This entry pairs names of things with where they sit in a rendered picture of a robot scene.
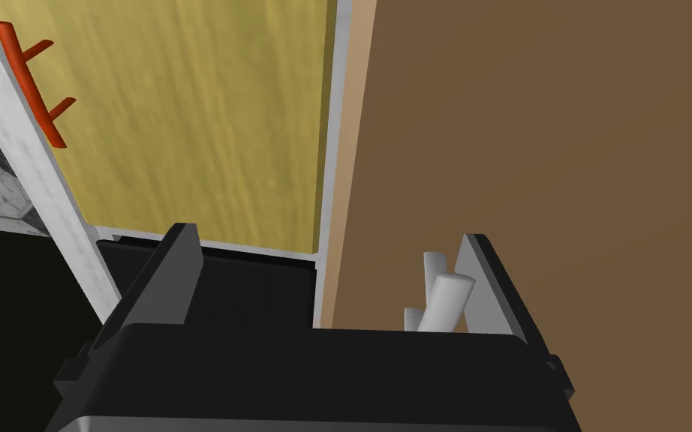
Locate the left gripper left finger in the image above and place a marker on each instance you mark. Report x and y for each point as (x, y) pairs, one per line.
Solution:
(163, 288)

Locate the yellow cupboard door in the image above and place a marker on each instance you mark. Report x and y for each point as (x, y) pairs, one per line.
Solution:
(202, 120)

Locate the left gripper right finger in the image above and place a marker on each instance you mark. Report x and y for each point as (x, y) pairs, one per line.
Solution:
(490, 294)

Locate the brown cupboard door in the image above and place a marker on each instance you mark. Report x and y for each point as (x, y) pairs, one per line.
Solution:
(562, 180)

